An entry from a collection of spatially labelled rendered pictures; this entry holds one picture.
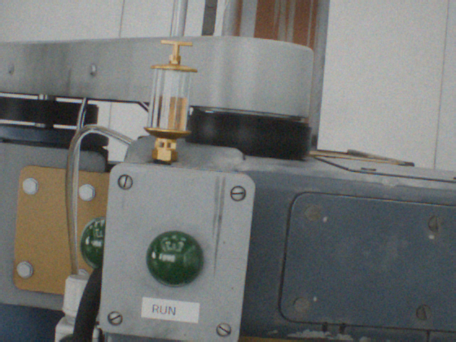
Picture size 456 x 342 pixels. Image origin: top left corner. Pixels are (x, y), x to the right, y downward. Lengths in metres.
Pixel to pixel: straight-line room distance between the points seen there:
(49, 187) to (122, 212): 0.44
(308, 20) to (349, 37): 4.76
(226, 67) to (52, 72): 0.24
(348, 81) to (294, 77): 5.12
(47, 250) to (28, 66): 0.18
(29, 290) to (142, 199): 0.47
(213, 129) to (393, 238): 0.17
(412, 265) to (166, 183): 0.16
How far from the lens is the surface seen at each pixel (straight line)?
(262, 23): 1.04
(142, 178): 0.49
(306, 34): 1.05
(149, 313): 0.50
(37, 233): 0.94
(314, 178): 0.55
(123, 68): 0.76
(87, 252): 0.51
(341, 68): 5.78
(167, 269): 0.48
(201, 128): 0.67
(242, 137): 0.65
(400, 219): 0.56
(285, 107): 0.66
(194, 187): 0.49
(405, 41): 5.87
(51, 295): 0.96
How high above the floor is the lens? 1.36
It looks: 3 degrees down
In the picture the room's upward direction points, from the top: 6 degrees clockwise
